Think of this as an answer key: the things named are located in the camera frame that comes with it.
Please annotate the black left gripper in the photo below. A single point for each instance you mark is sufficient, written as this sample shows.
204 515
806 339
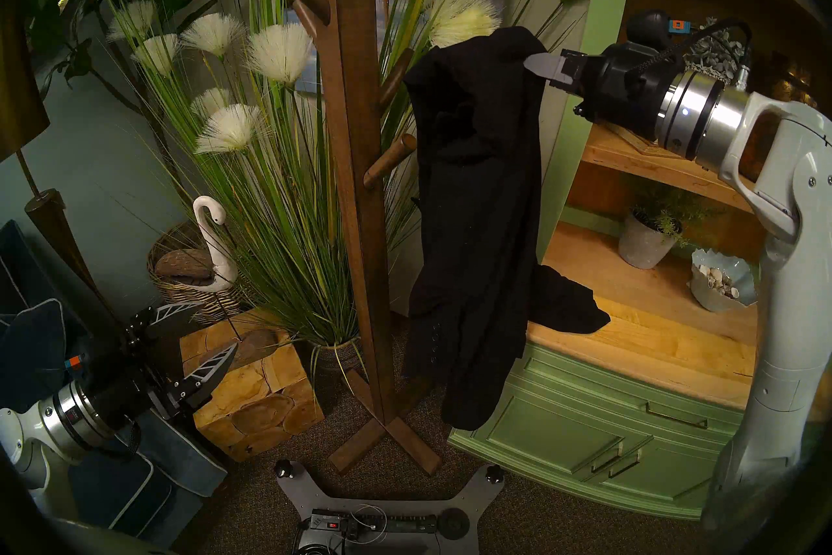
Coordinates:
136 391

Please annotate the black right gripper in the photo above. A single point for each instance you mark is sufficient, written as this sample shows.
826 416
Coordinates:
617 89

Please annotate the black jacket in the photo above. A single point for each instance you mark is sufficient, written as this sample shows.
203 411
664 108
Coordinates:
481 202

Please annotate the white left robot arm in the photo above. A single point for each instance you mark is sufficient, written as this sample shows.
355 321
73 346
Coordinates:
39 436

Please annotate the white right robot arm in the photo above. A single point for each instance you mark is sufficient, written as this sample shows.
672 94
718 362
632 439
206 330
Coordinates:
793 274

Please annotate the brown wooden coat rack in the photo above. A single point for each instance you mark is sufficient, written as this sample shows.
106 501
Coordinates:
351 105

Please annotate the woven wicker basket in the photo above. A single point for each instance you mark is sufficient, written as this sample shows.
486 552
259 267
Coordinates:
195 300

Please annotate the white swan figurine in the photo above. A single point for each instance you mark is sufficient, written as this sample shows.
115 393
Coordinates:
224 264

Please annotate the wooden block side table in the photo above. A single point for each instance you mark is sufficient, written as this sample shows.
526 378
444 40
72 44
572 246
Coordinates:
260 404

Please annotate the old book tan cover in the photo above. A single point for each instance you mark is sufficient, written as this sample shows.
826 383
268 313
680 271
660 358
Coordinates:
634 141

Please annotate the blue cushion white piping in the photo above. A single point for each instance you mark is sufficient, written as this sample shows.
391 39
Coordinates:
32 352

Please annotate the succulent in woven pot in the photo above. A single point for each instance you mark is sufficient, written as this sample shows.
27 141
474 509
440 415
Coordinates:
712 63

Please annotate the fern in grey pot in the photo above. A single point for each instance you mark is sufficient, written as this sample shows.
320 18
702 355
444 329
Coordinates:
643 245

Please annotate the tall grass plant white puffs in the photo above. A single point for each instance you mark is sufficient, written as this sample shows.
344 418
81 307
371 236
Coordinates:
279 53

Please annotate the blue shell bowl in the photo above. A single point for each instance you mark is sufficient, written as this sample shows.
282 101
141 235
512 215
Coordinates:
738 274

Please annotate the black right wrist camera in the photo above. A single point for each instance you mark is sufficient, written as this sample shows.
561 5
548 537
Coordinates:
650 27

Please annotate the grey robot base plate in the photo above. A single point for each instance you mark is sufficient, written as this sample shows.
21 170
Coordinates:
305 495

